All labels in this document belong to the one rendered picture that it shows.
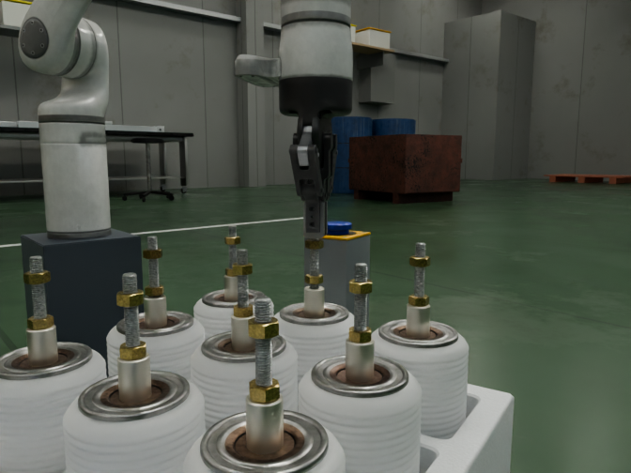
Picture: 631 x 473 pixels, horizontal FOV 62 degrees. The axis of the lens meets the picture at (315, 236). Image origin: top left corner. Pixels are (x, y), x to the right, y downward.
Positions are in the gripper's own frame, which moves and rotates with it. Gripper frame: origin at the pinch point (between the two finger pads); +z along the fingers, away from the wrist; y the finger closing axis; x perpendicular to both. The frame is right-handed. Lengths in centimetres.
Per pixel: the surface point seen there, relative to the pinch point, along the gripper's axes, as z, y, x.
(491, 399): 17.5, -1.9, -18.5
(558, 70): -179, 1104, -261
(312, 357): 13.5, -4.6, -0.7
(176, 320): 10.3, -5.6, 13.5
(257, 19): -205, 711, 234
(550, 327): 35, 83, -43
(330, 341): 11.9, -4.1, -2.4
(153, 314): 9.1, -7.8, 14.9
